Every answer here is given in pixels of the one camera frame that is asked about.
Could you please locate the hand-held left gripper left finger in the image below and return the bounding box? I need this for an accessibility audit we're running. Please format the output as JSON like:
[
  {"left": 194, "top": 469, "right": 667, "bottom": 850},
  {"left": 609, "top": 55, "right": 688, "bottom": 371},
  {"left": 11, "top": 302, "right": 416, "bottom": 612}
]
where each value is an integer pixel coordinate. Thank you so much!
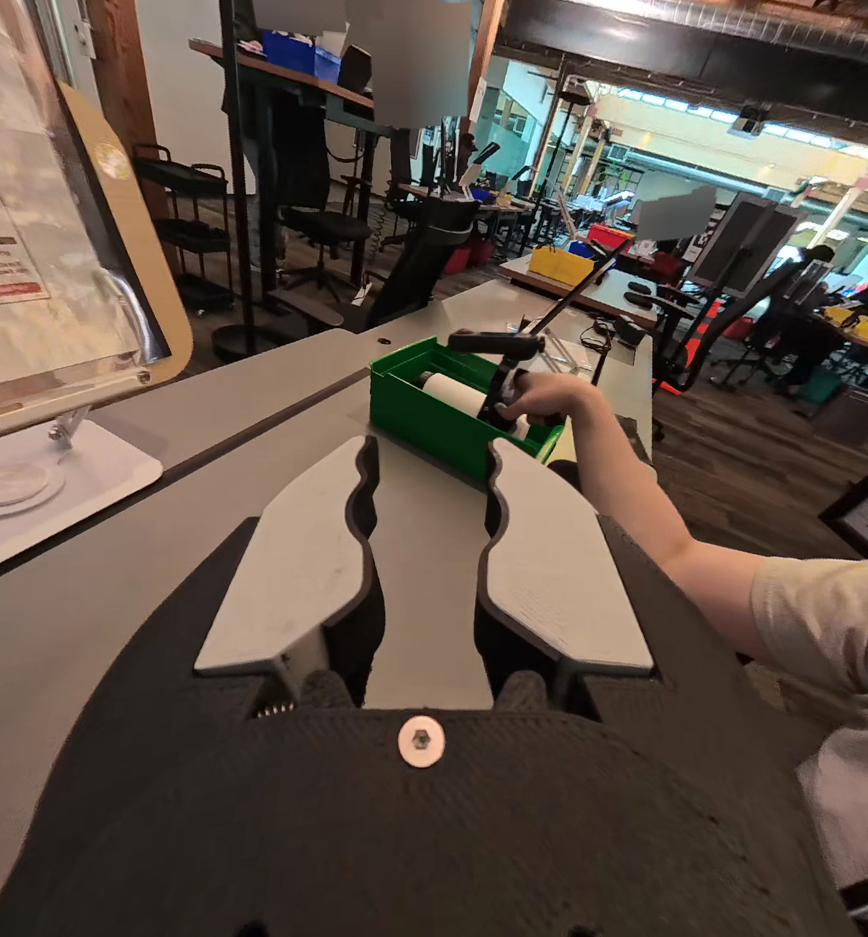
[{"left": 194, "top": 434, "right": 387, "bottom": 674}]

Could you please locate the wooden post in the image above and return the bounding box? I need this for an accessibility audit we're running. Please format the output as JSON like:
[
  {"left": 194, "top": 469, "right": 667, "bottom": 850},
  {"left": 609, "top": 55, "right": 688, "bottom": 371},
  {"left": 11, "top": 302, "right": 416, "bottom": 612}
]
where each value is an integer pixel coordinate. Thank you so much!
[{"left": 86, "top": 0, "right": 180, "bottom": 273}]

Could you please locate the black pole stand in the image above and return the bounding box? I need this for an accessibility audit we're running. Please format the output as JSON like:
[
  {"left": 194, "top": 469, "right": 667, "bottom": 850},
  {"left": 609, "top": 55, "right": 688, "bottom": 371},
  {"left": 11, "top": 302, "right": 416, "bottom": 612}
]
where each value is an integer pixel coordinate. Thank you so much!
[{"left": 210, "top": 0, "right": 310, "bottom": 361}]

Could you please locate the acrylic sign stand wooden board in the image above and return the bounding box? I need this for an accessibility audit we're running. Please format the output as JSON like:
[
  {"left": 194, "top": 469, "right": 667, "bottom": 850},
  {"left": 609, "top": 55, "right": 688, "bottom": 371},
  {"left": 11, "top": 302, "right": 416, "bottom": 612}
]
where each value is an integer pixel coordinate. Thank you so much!
[{"left": 0, "top": 0, "right": 195, "bottom": 579}]

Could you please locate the green plastic bin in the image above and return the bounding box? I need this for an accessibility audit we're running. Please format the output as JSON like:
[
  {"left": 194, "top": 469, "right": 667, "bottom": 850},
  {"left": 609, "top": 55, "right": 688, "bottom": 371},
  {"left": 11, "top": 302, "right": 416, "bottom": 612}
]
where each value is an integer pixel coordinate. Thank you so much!
[{"left": 368, "top": 335, "right": 566, "bottom": 490}]

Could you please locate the yellow plastic bin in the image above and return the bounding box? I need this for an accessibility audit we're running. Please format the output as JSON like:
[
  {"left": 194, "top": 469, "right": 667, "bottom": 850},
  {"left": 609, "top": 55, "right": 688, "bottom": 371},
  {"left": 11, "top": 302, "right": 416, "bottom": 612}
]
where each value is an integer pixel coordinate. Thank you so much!
[{"left": 529, "top": 245, "right": 596, "bottom": 286}]

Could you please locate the person's right forearm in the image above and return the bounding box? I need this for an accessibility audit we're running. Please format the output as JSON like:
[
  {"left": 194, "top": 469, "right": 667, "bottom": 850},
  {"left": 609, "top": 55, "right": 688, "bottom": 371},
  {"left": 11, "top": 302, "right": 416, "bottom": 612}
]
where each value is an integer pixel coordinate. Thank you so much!
[{"left": 565, "top": 395, "right": 764, "bottom": 663}]

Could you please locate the person's right hand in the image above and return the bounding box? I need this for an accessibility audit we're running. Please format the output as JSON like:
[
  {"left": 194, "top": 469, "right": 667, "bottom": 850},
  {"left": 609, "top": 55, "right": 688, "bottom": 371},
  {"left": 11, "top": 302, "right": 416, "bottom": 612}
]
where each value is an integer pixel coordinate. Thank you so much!
[{"left": 496, "top": 369, "right": 612, "bottom": 434}]

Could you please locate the wooden top standing desk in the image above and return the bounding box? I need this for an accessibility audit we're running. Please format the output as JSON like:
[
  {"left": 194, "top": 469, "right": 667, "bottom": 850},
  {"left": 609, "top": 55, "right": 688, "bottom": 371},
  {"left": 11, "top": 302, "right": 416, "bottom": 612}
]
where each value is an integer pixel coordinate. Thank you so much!
[{"left": 188, "top": 37, "right": 405, "bottom": 294}]

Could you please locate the white plastic water bottle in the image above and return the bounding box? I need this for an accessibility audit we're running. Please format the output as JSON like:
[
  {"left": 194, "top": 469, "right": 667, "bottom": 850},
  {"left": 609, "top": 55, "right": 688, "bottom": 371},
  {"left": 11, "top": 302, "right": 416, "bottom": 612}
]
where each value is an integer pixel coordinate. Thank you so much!
[{"left": 413, "top": 369, "right": 533, "bottom": 440}]

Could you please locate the black office chair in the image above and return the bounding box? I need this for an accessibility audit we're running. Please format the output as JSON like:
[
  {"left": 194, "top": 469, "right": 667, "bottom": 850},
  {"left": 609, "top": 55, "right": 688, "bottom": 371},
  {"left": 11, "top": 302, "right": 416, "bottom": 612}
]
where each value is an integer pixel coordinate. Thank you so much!
[
  {"left": 269, "top": 198, "right": 482, "bottom": 334},
  {"left": 653, "top": 260, "right": 802, "bottom": 393},
  {"left": 280, "top": 205, "right": 372, "bottom": 303}
]

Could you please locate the white top neighbouring desk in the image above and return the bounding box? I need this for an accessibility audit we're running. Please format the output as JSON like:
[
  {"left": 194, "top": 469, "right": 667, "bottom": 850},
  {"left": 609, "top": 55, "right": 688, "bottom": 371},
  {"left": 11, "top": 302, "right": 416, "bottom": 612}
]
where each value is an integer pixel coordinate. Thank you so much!
[{"left": 500, "top": 252, "right": 662, "bottom": 330}]

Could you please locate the black power adapter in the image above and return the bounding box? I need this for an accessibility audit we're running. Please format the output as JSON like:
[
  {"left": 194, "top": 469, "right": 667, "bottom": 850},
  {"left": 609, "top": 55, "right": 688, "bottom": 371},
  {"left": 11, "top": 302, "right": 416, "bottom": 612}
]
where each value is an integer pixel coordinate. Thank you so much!
[{"left": 580, "top": 315, "right": 648, "bottom": 349}]

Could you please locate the black utility cart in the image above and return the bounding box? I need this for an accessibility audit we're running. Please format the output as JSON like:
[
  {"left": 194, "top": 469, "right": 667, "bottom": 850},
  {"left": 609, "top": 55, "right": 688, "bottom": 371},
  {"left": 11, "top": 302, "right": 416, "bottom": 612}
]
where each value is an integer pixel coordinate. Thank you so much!
[{"left": 132, "top": 143, "right": 237, "bottom": 312}]

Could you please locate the grey board on stand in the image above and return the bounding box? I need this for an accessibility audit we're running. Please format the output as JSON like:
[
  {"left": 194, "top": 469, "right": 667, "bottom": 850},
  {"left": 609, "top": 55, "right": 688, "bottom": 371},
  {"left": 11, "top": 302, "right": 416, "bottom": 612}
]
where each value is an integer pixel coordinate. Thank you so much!
[{"left": 686, "top": 192, "right": 809, "bottom": 298}]

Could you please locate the person's beige shirt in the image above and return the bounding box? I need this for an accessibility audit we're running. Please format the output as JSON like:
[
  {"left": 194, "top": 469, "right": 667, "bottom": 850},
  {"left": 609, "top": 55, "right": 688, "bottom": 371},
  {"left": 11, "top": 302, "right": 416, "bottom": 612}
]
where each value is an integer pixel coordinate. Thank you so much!
[{"left": 752, "top": 556, "right": 868, "bottom": 923}]

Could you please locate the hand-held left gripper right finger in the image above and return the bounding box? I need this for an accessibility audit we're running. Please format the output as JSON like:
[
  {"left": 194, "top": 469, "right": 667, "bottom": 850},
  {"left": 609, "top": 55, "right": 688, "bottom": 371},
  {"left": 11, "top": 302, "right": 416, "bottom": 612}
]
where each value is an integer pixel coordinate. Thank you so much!
[{"left": 476, "top": 438, "right": 656, "bottom": 676}]

